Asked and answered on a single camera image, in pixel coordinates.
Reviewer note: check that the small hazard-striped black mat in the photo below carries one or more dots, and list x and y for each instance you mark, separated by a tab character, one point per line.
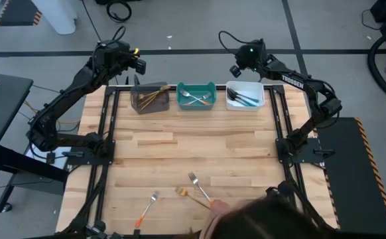
17	11

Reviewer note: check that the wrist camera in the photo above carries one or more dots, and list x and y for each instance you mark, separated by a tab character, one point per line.
140	66
235	71

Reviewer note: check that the large hazard-striped black mat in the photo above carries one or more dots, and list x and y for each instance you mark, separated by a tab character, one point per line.
349	172

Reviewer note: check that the black power adapter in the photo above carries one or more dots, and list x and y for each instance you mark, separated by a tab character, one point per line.
50	158

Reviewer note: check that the white plastic bin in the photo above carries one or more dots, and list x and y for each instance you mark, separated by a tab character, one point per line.
249	89

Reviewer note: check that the teal plastic bin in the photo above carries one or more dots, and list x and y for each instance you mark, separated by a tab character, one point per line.
196	107

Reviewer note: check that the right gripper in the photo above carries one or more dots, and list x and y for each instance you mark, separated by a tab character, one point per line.
245	64

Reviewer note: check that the black aluminium table frame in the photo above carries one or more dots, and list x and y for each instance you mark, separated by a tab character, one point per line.
193	87

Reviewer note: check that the black frame post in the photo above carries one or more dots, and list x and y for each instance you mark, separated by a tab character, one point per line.
127	80

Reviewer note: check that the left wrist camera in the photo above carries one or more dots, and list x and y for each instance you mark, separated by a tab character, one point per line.
140	66

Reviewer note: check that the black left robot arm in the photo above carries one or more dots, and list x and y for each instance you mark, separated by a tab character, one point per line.
63	96

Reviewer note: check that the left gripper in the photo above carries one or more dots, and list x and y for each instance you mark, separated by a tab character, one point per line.
126	59

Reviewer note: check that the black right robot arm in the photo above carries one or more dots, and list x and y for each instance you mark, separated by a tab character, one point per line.
292	81

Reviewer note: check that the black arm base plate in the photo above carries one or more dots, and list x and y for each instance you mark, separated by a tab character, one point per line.
304	156
90	160

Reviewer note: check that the grey plastic bin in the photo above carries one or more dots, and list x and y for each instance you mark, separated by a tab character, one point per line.
164	106

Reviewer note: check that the person's head dark hair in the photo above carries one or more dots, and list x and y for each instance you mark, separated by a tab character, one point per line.
272	222

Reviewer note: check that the black desk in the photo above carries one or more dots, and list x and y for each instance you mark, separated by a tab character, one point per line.
0	109

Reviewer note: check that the white pillar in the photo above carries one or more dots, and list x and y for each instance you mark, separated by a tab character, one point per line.
57	16

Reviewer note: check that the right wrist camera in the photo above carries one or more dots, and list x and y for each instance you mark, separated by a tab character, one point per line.
235	71

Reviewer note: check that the person's hand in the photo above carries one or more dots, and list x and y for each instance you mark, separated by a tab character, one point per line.
220	208

